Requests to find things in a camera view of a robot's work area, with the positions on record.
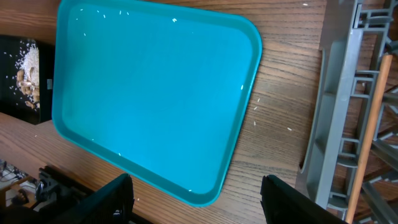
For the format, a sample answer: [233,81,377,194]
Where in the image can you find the peanuts in shell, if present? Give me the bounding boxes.
[16,67,40,111]

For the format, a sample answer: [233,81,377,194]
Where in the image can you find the teal serving tray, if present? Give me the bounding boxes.
[52,1,262,207]

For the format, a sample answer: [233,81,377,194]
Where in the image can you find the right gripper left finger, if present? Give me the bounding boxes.
[49,174,134,224]

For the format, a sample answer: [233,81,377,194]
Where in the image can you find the grey dishwasher rack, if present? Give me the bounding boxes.
[296,0,397,223]

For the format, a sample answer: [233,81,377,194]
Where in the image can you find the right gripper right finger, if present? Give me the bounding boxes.
[260,175,345,224]

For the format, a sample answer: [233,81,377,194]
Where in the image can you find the black tray bin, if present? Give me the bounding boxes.
[1,35,55,124]

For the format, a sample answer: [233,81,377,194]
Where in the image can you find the white rice pile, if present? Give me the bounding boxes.
[1,40,39,95]

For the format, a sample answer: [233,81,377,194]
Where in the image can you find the wooden chopstick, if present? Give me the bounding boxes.
[345,55,393,223]

